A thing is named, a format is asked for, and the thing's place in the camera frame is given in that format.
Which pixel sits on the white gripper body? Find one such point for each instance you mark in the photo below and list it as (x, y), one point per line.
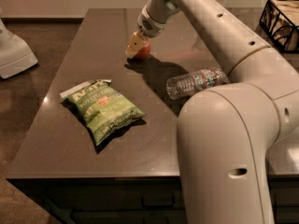
(151, 27)

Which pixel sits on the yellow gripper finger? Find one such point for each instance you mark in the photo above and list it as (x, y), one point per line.
(136, 43)

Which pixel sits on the red apple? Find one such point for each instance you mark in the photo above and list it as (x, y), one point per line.
(144, 53)

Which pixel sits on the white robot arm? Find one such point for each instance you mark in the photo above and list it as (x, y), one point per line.
(224, 132)

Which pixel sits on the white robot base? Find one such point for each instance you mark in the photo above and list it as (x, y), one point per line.
(15, 54)

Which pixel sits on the clear plastic water bottle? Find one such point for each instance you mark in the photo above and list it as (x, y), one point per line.
(189, 84)

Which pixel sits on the green potato chip bag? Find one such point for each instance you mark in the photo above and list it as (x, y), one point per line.
(103, 109)

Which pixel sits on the dark cabinet drawer front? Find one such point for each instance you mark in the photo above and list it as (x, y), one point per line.
(118, 197)

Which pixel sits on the black wire basket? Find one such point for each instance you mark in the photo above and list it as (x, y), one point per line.
(280, 21)

